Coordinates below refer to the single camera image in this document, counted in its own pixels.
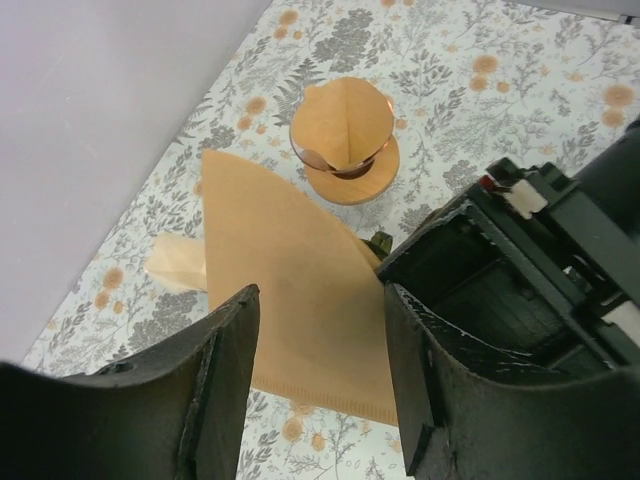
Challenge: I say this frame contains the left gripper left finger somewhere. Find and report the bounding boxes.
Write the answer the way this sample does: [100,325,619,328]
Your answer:
[89,284,260,479]

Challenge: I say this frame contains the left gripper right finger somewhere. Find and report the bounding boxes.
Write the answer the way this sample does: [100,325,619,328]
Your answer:
[384,283,575,479]

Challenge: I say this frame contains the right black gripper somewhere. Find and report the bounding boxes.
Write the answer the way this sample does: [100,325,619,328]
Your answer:
[379,158,639,370]

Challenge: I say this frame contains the green glass coffee dripper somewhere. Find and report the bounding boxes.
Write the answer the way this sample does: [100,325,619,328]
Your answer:
[363,231,393,261]

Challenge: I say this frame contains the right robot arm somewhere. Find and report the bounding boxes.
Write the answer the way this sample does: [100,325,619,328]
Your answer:
[377,123,639,378]

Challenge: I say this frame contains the orange coffee filter box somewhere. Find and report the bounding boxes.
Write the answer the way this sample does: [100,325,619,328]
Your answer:
[145,233,207,293]

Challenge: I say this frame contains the floral tablecloth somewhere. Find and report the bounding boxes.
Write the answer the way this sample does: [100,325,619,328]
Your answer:
[1,1,639,479]

